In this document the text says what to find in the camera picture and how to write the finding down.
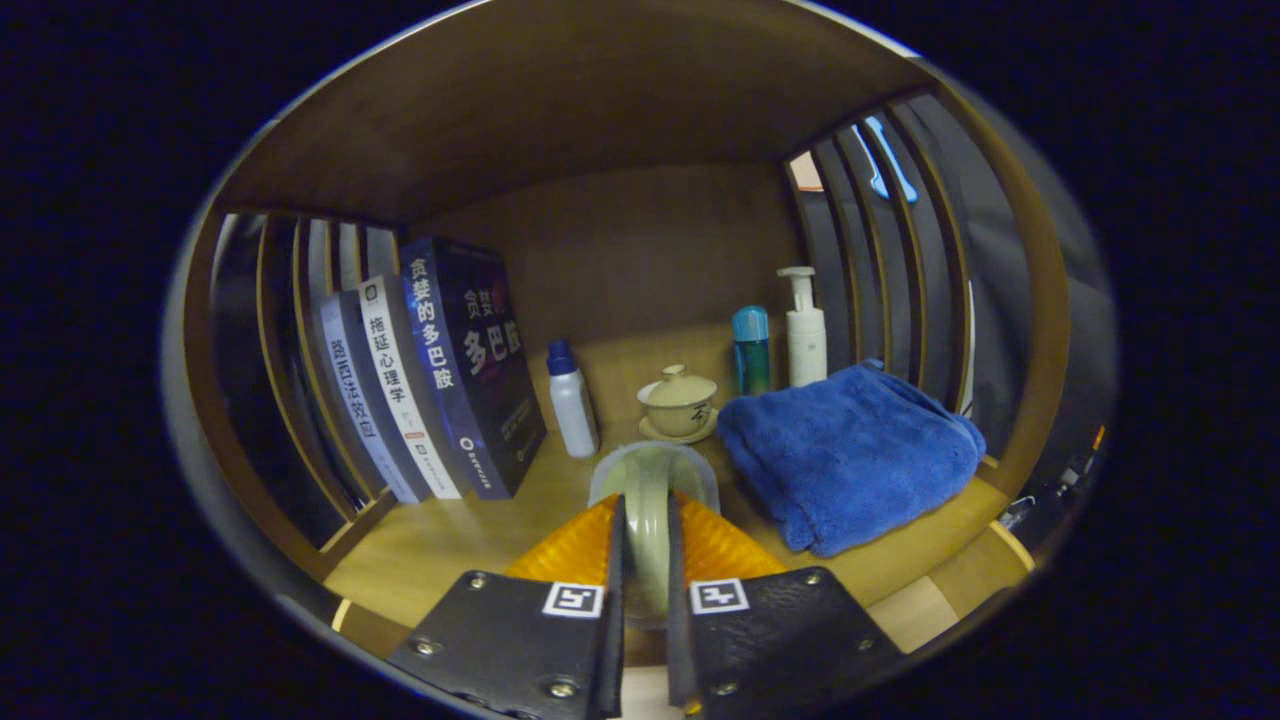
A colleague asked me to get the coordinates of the black device with orange tip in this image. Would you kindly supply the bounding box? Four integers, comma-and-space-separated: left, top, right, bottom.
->
1000, 425, 1106, 531

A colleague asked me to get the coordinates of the light blue book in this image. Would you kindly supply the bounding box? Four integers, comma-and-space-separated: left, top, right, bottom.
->
318, 290, 433, 504

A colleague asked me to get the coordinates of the beige lidded teacup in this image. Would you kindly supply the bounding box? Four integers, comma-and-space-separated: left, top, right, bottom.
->
637, 364, 720, 444

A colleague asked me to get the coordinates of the dark blue book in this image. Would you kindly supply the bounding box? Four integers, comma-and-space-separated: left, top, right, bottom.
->
400, 236, 548, 500

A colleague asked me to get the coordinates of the teal bottle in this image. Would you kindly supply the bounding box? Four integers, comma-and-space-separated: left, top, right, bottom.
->
731, 305, 772, 397

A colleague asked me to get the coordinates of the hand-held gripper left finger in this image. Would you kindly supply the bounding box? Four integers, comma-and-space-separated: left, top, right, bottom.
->
385, 493, 628, 720

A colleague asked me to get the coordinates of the white book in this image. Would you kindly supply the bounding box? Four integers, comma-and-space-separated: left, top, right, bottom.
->
358, 274, 471, 501

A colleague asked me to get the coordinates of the wooden cabinet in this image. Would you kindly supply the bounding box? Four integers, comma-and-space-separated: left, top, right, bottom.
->
185, 0, 1071, 661

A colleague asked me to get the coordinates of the folded blue towel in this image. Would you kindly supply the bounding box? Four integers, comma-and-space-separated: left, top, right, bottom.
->
716, 360, 988, 558

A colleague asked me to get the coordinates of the wooden countertop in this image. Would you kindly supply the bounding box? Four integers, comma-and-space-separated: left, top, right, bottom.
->
322, 415, 1011, 611

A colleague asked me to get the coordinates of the white bottle with blue cap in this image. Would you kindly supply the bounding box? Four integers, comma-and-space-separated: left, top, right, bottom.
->
546, 340, 601, 459

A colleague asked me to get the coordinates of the white pump bottle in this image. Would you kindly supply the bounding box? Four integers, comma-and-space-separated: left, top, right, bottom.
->
777, 266, 829, 389

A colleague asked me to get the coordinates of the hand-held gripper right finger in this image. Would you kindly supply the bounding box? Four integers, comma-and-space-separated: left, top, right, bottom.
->
665, 490, 906, 719

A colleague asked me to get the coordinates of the pale green handled scrub brush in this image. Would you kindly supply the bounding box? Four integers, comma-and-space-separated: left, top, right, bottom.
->
588, 440, 721, 631

